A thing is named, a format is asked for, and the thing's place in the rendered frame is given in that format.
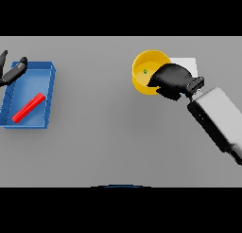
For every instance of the green nut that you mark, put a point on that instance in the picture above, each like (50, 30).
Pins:
(145, 71)

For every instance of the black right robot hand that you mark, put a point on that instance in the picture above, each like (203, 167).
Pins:
(172, 79)

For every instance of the red beaker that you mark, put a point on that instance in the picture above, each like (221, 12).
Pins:
(28, 107)

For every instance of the pale square measuring scale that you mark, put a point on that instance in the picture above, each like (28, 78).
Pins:
(186, 66)

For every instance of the blue tray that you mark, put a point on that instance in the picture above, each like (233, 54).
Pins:
(29, 94)

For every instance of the yellow bowl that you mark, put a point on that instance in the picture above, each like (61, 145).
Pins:
(145, 73)

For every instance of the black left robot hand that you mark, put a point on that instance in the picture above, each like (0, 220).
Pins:
(13, 73)

